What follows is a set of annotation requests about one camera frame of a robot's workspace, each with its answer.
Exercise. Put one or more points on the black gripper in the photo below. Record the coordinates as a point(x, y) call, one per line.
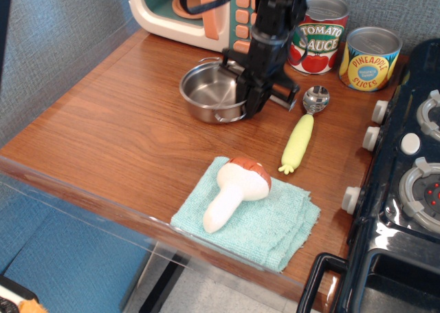
point(263, 75)

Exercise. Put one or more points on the small stainless steel pot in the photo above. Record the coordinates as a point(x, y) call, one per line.
point(209, 90)

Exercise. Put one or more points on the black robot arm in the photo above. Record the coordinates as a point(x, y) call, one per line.
point(277, 17)

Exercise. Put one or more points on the tomato sauce can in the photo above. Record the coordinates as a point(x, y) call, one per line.
point(316, 41)

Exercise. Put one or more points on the plush mushroom toy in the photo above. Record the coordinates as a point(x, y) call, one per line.
point(239, 180)

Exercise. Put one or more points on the toy microwave teal and peach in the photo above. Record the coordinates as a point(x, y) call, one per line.
point(225, 26)

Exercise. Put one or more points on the pineapple slices can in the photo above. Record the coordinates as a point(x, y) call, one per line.
point(369, 58)

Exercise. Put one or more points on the light teal folded cloth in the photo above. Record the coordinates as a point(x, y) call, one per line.
point(265, 234)

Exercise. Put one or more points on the black toy stove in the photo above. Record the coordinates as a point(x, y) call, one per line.
point(393, 259)

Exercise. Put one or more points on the orange black object corner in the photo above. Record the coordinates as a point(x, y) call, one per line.
point(22, 299)

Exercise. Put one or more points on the spoon with yellow-green handle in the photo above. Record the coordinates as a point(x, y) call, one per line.
point(314, 100)

